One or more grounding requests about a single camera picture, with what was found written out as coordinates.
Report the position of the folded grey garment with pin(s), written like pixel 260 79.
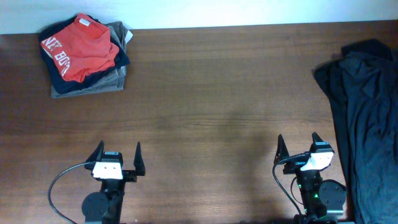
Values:
pixel 114 80

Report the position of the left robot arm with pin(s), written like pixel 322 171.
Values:
pixel 105 205

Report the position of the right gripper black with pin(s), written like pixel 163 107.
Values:
pixel 282 152

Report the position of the folded orange printed t-shirt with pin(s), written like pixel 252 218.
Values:
pixel 81 48

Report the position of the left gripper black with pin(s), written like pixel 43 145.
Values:
pixel 131 175

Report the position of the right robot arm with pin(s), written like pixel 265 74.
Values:
pixel 322 199

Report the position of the dark teal t-shirt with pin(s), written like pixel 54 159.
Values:
pixel 370 86

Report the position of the black garment pile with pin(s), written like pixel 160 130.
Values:
pixel 329 80

